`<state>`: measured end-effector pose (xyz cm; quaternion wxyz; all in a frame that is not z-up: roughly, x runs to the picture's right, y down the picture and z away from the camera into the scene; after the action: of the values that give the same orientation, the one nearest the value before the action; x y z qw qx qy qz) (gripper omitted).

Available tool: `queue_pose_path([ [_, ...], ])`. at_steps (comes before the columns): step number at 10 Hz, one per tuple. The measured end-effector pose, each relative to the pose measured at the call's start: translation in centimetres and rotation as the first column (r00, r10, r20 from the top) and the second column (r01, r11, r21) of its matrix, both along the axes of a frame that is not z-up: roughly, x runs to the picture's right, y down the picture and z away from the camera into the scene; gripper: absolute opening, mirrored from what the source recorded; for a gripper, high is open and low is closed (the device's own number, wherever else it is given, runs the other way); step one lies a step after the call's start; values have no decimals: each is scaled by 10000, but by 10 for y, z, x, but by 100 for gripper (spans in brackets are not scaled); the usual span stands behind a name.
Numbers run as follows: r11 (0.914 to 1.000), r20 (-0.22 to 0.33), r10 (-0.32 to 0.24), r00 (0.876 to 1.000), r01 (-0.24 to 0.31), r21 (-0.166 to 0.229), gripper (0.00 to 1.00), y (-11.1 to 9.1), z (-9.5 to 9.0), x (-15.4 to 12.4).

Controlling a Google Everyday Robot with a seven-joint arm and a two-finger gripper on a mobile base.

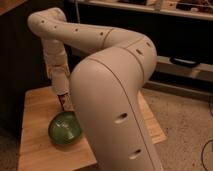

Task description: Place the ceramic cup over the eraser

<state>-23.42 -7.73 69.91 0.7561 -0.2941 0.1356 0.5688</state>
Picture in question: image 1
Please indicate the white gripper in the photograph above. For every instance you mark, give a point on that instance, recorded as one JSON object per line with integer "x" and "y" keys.
{"x": 50, "y": 68}

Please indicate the white ceramic cup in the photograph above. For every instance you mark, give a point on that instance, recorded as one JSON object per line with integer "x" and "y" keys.
{"x": 60, "y": 83}

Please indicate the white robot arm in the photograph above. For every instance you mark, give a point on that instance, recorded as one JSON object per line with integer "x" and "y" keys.
{"x": 108, "y": 113}

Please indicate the green bowl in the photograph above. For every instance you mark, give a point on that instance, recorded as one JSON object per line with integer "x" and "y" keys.
{"x": 64, "y": 128}

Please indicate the metal stand pole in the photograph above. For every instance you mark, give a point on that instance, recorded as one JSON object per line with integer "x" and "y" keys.
{"x": 77, "y": 11}

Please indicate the white shelf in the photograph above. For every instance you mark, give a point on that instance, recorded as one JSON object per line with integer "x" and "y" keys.
{"x": 156, "y": 8}

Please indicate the black handle loop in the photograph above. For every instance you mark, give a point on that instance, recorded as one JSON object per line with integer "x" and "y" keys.
{"x": 184, "y": 63}

